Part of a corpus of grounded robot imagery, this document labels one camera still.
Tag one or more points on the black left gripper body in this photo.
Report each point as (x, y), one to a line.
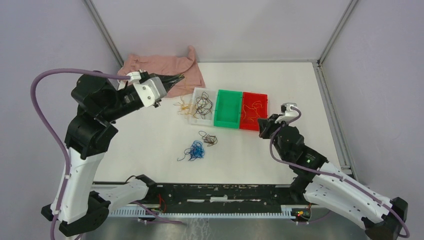
(157, 103)

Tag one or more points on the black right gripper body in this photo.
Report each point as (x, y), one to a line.
(267, 130)

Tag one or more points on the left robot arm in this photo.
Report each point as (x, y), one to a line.
(77, 207)

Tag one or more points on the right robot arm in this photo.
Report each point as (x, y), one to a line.
(321, 183)

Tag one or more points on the pink cloth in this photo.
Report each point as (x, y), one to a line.
(169, 65)

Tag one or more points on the red plastic bin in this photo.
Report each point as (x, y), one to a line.
(254, 106)

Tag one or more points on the green plastic bin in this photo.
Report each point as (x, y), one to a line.
(228, 109)

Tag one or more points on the clear plastic bin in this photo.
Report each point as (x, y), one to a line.
(202, 108)

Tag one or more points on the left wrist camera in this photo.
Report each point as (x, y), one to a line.
(141, 80)

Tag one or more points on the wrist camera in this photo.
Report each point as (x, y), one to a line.
(141, 80)
(289, 113)

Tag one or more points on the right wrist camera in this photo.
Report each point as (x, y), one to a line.
(289, 113)

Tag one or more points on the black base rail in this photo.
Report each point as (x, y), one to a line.
(201, 198)

